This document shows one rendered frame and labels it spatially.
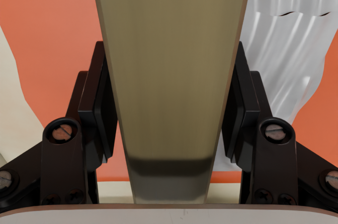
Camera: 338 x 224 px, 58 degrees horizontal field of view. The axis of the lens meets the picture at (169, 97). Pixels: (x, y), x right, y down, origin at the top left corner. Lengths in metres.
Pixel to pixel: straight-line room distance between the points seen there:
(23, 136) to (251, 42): 0.20
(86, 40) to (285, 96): 0.14
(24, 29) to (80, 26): 0.03
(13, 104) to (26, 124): 0.02
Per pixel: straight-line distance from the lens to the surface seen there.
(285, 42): 0.20
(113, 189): 0.35
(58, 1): 0.19
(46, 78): 0.23
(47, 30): 0.20
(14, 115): 0.27
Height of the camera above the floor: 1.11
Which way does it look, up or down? 43 degrees down
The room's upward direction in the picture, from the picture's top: 180 degrees counter-clockwise
